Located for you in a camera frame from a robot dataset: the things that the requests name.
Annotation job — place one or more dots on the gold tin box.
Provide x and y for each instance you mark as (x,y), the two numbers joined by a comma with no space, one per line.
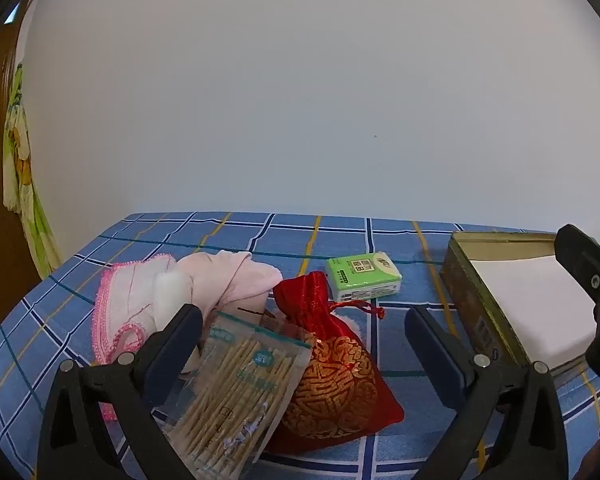
(467,285)

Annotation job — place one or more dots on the green floral hanging cloth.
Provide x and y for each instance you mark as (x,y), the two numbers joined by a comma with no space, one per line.
(22,170)

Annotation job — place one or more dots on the white foam block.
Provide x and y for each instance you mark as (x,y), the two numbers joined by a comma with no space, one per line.
(172,295)

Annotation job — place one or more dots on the pink-edged white washcloth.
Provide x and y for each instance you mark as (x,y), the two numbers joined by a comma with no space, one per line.
(125,295)

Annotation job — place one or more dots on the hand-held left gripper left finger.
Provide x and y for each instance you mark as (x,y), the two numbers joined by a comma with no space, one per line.
(172,355)

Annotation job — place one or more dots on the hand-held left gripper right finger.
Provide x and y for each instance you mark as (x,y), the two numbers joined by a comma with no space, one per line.
(437,355)

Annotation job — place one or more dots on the green tissue pack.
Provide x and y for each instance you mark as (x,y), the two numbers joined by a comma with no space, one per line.
(362,272)

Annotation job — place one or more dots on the clear bag of cotton swabs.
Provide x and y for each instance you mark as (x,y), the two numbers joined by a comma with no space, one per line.
(235,395)

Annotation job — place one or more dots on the pink fuzzy cloth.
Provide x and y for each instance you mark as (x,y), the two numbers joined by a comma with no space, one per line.
(354,327)

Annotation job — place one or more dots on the blue plaid bed sheet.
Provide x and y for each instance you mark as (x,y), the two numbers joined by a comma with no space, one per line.
(415,270)

